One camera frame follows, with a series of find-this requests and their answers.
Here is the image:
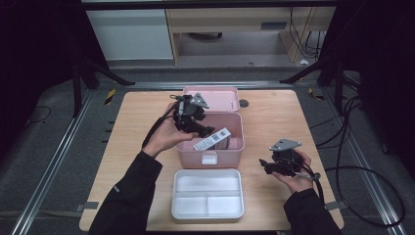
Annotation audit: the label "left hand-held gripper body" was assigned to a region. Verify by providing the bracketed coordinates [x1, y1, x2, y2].
[172, 92, 210, 133]

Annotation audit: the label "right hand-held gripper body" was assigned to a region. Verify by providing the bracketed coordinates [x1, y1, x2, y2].
[268, 137, 305, 178]

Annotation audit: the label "white medicine box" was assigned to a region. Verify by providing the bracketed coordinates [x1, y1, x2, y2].
[192, 127, 232, 152]

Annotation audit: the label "pink storage box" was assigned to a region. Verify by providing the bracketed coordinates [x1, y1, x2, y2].
[174, 85, 246, 170]

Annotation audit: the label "white divided tray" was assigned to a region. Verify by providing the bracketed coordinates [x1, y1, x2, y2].
[170, 167, 246, 224]

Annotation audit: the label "person's right hand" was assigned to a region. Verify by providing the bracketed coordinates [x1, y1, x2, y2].
[271, 149, 316, 195]

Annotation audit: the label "person's left hand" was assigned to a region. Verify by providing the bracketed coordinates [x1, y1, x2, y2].
[141, 102, 200, 160]

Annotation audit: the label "yellow black tape strip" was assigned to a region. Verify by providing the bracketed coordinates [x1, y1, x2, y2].
[307, 87, 326, 102]
[104, 88, 117, 106]

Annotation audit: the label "black metal stand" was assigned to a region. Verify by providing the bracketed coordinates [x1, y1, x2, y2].
[71, 53, 136, 118]
[279, 53, 347, 116]

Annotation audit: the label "white cabinet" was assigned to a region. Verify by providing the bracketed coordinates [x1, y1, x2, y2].
[85, 8, 174, 62]

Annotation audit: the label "light wooden desk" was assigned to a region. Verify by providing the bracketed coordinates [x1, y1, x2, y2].
[164, 6, 337, 65]

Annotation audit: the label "dark curtain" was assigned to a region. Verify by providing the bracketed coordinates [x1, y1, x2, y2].
[317, 0, 415, 182]
[0, 0, 111, 161]

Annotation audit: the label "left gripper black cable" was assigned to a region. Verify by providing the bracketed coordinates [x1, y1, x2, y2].
[141, 94, 184, 149]

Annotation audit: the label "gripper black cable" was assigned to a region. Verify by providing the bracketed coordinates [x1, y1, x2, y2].
[141, 94, 184, 149]
[293, 159, 326, 206]

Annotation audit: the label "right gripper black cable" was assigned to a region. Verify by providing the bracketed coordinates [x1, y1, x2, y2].
[293, 159, 326, 206]

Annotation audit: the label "metal floor rail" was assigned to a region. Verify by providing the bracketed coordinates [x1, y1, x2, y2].
[10, 88, 96, 235]
[129, 80, 286, 91]
[321, 87, 409, 235]

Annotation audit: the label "thick black floor cable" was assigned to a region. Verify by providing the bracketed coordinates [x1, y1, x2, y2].
[308, 95, 406, 228]

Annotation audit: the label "grey table bracket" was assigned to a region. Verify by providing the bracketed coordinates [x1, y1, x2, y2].
[324, 201, 347, 211]
[73, 201, 100, 213]

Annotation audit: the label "hanging black cables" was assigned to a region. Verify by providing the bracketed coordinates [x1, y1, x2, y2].
[288, 7, 328, 60]

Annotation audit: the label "thin black floor cable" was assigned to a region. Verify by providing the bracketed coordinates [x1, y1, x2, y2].
[23, 105, 53, 129]

